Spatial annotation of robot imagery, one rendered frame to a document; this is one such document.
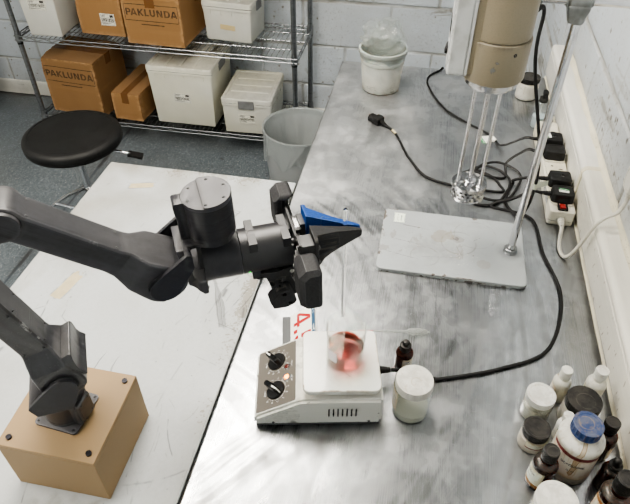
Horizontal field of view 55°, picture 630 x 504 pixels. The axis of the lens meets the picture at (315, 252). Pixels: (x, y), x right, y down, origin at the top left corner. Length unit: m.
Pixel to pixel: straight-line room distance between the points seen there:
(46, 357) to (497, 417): 0.68
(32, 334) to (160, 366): 0.35
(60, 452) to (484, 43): 0.86
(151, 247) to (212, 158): 2.53
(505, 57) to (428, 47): 2.25
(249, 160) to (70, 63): 1.02
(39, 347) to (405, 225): 0.81
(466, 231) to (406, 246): 0.14
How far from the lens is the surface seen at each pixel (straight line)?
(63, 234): 0.68
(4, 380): 1.17
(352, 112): 1.75
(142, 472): 0.99
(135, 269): 0.71
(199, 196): 0.68
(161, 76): 3.20
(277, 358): 0.99
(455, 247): 1.29
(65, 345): 0.82
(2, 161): 3.57
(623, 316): 1.12
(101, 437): 0.91
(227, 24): 3.06
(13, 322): 0.77
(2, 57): 4.19
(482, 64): 1.03
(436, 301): 1.18
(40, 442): 0.94
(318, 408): 0.95
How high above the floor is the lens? 1.74
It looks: 42 degrees down
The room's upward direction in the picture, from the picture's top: straight up
